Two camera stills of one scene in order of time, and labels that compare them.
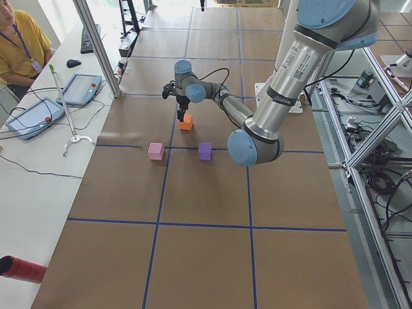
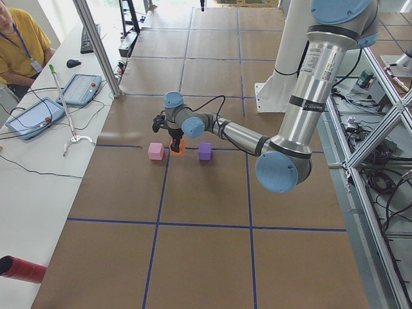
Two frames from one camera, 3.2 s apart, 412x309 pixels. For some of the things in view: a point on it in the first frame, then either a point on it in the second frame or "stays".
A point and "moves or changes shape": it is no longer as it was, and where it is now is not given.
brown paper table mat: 164,219 stays
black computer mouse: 71,63 stays
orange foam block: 187,123 moves or changes shape
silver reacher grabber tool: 75,138 stays
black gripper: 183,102 to 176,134
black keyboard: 86,47 stays
